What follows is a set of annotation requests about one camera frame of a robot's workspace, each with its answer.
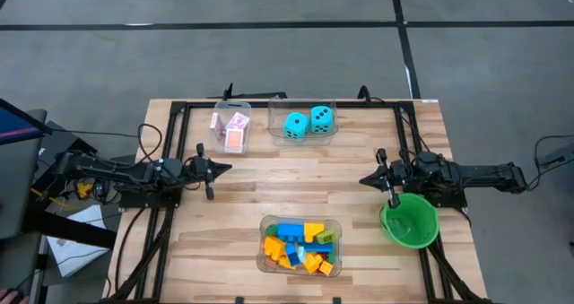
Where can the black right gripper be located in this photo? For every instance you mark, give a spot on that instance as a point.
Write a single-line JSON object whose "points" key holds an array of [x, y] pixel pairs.
{"points": [[394, 176]]}

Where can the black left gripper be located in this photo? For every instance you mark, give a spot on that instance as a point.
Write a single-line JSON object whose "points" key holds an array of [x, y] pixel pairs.
{"points": [[197, 171]]}

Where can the small light green brick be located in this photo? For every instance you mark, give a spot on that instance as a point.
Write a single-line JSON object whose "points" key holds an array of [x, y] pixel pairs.
{"points": [[326, 236]]}

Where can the small dark green brick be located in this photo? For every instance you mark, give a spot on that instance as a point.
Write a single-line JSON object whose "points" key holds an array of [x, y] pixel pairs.
{"points": [[271, 229]]}

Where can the yellow sloped toy block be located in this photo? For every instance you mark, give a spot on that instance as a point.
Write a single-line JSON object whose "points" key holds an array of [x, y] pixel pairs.
{"points": [[312, 230]]}

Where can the cyan foam die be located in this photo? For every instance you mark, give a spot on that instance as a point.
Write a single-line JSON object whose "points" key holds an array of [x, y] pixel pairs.
{"points": [[296, 125], [321, 118]]}

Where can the green toy block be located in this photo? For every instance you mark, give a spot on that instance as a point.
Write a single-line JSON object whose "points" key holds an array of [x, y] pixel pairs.
{"points": [[332, 255]]}

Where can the long blue toy block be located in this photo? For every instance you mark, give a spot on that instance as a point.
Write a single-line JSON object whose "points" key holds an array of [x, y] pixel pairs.
{"points": [[289, 231], [319, 247]]}

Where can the small yellow stud brick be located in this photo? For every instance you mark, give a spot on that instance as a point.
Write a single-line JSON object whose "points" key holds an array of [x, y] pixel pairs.
{"points": [[326, 267]]}

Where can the blue sloped toy block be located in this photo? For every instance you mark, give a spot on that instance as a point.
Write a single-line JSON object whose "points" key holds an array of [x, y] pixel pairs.
{"points": [[291, 253]]}

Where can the yellow two-stud toy block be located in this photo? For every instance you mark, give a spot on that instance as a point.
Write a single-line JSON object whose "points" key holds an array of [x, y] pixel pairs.
{"points": [[285, 263]]}

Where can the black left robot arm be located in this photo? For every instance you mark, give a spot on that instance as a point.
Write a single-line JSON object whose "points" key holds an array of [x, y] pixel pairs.
{"points": [[112, 171]]}

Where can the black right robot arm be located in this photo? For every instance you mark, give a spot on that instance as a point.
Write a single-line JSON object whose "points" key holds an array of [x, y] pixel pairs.
{"points": [[471, 176]]}

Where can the green plastic bucket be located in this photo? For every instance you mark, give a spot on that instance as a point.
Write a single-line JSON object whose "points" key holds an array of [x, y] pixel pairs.
{"points": [[410, 223]]}

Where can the small clear plastic container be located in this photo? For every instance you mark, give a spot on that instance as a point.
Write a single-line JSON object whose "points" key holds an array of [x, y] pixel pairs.
{"points": [[224, 107]]}

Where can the clear plastic bin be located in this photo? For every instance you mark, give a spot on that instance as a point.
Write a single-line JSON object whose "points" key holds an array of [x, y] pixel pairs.
{"points": [[300, 271], [275, 115]]}

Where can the brown toy block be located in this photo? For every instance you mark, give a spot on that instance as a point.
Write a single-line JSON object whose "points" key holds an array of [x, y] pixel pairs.
{"points": [[270, 264]]}

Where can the yellow tool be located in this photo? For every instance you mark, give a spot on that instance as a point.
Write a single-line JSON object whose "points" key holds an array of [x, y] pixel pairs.
{"points": [[84, 190]]}

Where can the white paper sheet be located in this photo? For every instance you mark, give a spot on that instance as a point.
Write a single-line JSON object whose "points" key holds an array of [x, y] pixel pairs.
{"points": [[76, 250]]}

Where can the black monitor blue screen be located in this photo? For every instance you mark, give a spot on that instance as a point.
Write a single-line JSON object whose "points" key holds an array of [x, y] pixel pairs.
{"points": [[13, 127]]}

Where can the person's hand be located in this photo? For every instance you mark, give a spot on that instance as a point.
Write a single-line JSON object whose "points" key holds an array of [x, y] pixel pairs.
{"points": [[9, 296]]}

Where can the black aluminium table frame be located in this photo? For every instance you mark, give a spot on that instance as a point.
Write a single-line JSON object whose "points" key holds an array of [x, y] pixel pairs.
{"points": [[202, 104]]}

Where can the black camera bracket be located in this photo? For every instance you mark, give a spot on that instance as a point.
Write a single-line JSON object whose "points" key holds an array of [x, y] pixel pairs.
{"points": [[363, 93], [228, 93]]}

